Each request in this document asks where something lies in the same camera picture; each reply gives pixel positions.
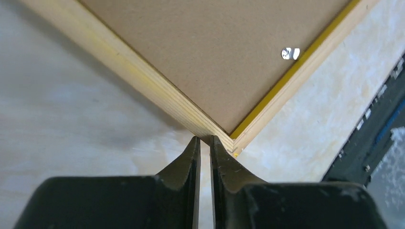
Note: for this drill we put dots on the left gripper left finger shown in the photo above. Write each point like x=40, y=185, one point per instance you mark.
x=166, y=200

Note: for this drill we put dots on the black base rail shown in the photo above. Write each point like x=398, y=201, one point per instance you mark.
x=371, y=138

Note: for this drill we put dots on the brown backing board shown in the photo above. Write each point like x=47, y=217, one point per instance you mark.
x=224, y=55

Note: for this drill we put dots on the yellow wooden picture frame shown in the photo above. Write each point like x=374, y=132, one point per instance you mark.
x=81, y=26

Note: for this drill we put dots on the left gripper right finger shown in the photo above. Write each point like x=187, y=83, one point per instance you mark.
x=241, y=200

